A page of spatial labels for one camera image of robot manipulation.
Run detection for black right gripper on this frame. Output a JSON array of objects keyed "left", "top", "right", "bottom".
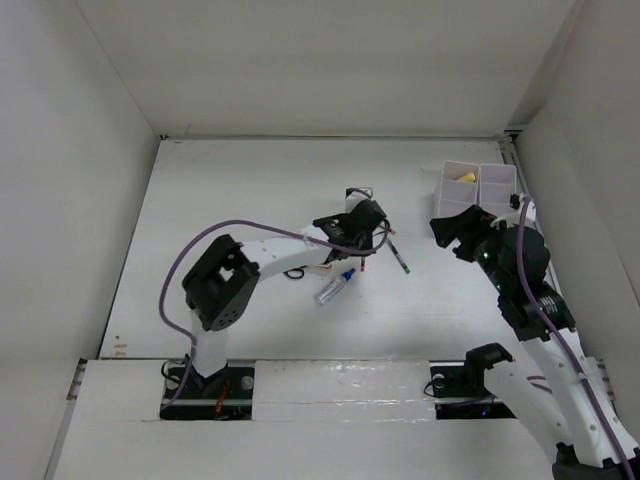
[{"left": 428, "top": 203, "right": 511, "bottom": 293}]

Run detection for green gel pen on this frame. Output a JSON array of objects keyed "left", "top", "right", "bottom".
[{"left": 386, "top": 239, "right": 411, "bottom": 275}]

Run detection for yellow highlighter pen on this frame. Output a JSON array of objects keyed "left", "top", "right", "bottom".
[{"left": 457, "top": 172, "right": 477, "bottom": 183}]

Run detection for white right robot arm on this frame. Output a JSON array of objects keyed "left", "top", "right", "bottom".
[{"left": 426, "top": 203, "right": 639, "bottom": 479}]

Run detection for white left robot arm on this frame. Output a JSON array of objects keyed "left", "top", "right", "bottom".
[{"left": 182, "top": 198, "right": 388, "bottom": 397}]

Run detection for white divided organizer left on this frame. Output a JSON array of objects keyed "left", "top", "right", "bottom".
[{"left": 432, "top": 160, "right": 480, "bottom": 218}]

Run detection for clear glue bottle blue cap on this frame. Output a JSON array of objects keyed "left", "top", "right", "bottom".
[{"left": 314, "top": 268, "right": 356, "bottom": 306}]

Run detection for black handled scissors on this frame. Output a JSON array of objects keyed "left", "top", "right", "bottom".
[{"left": 284, "top": 267, "right": 305, "bottom": 280}]

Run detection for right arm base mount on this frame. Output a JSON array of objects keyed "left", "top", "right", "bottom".
[{"left": 423, "top": 343, "right": 515, "bottom": 420}]

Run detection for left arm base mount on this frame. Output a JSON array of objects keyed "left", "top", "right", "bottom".
[{"left": 159, "top": 359, "right": 255, "bottom": 421}]

